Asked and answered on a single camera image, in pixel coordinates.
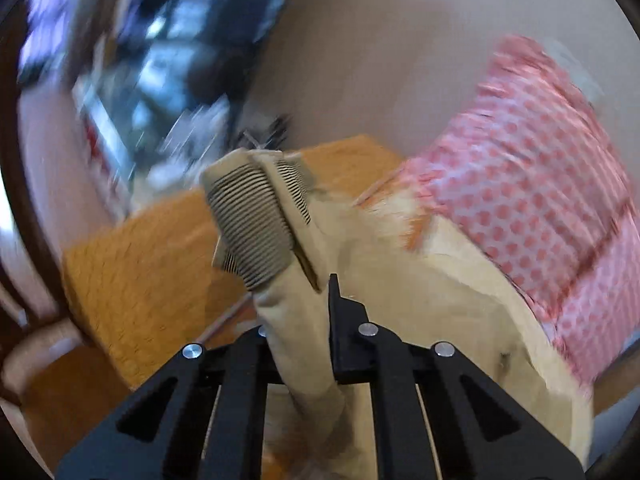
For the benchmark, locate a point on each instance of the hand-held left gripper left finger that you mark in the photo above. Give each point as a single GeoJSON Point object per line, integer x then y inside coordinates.
{"type": "Point", "coordinates": [248, 355]}

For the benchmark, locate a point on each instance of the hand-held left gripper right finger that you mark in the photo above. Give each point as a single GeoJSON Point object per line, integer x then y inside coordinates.
{"type": "Point", "coordinates": [345, 330]}

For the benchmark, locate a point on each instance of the beige pants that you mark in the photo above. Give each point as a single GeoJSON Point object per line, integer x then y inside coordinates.
{"type": "Point", "coordinates": [400, 310]}

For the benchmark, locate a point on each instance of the orange textured bedspread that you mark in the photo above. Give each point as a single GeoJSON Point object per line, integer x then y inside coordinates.
{"type": "Point", "coordinates": [145, 270]}

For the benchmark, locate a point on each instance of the pink dotted pillow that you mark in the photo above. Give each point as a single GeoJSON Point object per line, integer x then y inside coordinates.
{"type": "Point", "coordinates": [525, 195]}

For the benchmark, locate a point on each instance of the cluttered shelf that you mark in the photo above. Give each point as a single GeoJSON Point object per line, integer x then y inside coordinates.
{"type": "Point", "coordinates": [150, 70]}

